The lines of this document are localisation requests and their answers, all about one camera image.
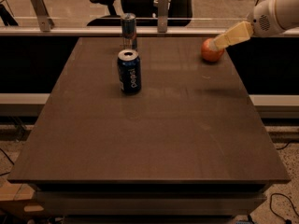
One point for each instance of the metal glass bracket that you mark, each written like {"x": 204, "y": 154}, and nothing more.
{"x": 162, "y": 15}
{"x": 44, "y": 20}

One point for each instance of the red bull can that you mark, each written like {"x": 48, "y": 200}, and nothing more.
{"x": 128, "y": 26}

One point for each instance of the right metal glass bracket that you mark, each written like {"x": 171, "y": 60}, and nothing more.
{"x": 162, "y": 15}

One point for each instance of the cardboard box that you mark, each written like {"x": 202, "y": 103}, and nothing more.
{"x": 19, "y": 201}

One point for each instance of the red apple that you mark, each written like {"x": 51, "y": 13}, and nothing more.
{"x": 209, "y": 52}

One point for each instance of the black office chair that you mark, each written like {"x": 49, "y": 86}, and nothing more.
{"x": 179, "y": 12}

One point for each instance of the left metal glass bracket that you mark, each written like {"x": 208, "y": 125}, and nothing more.
{"x": 44, "y": 20}

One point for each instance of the blue pepsi can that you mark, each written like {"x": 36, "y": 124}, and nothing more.
{"x": 129, "y": 68}

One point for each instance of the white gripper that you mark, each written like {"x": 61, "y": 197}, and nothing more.
{"x": 263, "y": 21}

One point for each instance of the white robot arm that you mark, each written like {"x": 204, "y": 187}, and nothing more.
{"x": 287, "y": 12}

